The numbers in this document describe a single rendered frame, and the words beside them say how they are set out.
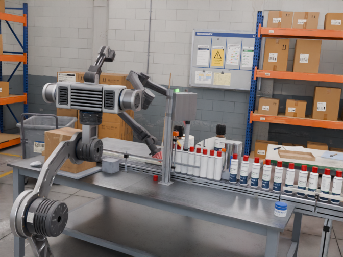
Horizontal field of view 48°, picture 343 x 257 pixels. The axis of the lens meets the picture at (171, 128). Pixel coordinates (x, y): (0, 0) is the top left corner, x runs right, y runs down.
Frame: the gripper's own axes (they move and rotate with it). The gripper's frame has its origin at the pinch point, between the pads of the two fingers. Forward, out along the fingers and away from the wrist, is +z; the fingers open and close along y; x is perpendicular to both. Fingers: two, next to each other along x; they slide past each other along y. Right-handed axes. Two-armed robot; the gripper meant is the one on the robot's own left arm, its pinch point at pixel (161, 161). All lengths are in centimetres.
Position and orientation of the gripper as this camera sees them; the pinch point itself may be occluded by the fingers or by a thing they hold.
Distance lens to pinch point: 290.2
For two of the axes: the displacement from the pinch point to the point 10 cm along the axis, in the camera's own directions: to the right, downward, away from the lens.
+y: 4.4, -1.4, 8.9
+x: -7.3, 5.2, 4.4
